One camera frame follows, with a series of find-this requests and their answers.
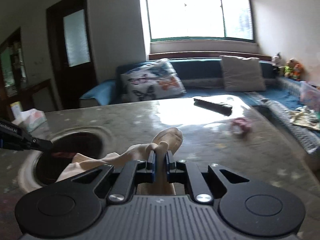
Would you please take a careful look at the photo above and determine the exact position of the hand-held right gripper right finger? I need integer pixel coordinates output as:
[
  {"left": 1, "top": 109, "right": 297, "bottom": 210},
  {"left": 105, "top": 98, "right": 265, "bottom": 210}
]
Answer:
[{"left": 165, "top": 151, "right": 260, "bottom": 204}]

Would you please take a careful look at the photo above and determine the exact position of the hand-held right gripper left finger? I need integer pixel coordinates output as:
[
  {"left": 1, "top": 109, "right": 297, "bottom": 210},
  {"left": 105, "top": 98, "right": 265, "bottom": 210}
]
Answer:
[{"left": 56, "top": 151, "right": 157, "bottom": 204}]

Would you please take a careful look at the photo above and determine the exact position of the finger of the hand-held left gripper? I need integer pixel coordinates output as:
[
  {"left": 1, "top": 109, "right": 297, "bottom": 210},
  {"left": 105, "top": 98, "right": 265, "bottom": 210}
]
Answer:
[{"left": 4, "top": 137, "right": 54, "bottom": 153}]

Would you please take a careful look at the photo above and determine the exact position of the cream sweatshirt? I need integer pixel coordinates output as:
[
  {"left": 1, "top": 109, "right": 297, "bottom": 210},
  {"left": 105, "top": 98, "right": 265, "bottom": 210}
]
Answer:
[{"left": 55, "top": 127, "right": 184, "bottom": 195}]

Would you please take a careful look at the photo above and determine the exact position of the yellow green carton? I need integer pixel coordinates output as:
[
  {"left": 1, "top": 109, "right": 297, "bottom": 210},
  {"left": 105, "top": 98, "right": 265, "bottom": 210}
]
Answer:
[{"left": 10, "top": 102, "right": 23, "bottom": 120}]

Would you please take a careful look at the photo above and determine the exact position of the tissue box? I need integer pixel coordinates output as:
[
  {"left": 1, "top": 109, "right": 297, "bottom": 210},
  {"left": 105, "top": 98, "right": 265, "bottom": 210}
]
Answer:
[{"left": 11, "top": 108, "right": 47, "bottom": 133}]

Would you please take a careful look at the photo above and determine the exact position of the low wooden sideboard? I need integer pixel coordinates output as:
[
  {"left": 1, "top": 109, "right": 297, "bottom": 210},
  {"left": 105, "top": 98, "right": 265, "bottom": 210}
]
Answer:
[{"left": 27, "top": 79, "right": 59, "bottom": 113}]

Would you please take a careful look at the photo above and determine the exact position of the dark wooden door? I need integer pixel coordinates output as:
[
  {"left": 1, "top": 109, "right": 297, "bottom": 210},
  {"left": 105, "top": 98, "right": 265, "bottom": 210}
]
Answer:
[{"left": 46, "top": 0, "right": 98, "bottom": 109}]

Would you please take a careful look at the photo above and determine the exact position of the black remote control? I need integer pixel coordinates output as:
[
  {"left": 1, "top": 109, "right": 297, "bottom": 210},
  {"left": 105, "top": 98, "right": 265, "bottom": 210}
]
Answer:
[{"left": 193, "top": 96, "right": 233, "bottom": 116}]

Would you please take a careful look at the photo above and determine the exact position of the wooden display cabinet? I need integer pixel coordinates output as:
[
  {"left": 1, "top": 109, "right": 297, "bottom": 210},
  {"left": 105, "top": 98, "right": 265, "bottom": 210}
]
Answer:
[{"left": 0, "top": 27, "right": 28, "bottom": 120}]

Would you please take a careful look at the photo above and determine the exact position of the butterfly print pillow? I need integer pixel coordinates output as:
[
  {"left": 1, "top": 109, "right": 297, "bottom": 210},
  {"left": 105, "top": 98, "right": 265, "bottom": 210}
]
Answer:
[{"left": 120, "top": 59, "right": 187, "bottom": 103}]

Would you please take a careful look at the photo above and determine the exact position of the pink scrunchie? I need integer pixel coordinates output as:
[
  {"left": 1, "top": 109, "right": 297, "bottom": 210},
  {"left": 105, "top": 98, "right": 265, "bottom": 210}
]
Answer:
[{"left": 230, "top": 117, "right": 252, "bottom": 137}]

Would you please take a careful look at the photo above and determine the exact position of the blue sofa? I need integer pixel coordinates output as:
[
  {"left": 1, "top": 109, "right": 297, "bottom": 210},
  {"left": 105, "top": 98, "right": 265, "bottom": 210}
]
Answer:
[{"left": 79, "top": 57, "right": 320, "bottom": 155}]

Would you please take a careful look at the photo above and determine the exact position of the beige pillow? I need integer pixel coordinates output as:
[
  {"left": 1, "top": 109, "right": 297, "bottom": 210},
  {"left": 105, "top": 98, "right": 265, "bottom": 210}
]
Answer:
[{"left": 219, "top": 55, "right": 267, "bottom": 92}]

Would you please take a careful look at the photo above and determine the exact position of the grey patterned quilt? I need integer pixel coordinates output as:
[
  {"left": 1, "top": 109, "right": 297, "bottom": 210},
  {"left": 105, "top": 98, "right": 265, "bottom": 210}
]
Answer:
[{"left": 250, "top": 100, "right": 320, "bottom": 155}]

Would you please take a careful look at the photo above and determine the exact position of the blue sofa blanket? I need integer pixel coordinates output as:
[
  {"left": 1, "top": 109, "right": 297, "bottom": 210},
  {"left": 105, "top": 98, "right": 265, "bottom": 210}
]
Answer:
[{"left": 246, "top": 76, "right": 320, "bottom": 113}]

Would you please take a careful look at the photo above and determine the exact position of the pale printed cloth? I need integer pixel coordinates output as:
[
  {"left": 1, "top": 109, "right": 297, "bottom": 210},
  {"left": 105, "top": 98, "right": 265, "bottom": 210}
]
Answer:
[{"left": 290, "top": 105, "right": 320, "bottom": 130}]

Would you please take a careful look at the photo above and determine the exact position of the green framed window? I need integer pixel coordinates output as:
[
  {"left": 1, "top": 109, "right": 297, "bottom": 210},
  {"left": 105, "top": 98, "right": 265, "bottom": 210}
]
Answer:
[{"left": 145, "top": 0, "right": 254, "bottom": 43}]

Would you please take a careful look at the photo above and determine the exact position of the green dressed plush toy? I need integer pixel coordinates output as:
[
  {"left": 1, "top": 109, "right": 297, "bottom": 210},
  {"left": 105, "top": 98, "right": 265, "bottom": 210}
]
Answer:
[{"left": 284, "top": 59, "right": 297, "bottom": 78}]

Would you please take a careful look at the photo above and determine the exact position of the clear plastic toy bag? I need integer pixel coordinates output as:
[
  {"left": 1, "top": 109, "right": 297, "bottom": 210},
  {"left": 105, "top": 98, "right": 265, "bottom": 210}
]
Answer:
[{"left": 299, "top": 81, "right": 320, "bottom": 105}]

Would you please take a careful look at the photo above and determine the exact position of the orange dressed plush toy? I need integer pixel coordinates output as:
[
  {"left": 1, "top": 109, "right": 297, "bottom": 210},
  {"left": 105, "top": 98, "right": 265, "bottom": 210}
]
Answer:
[{"left": 294, "top": 62, "right": 305, "bottom": 80}]

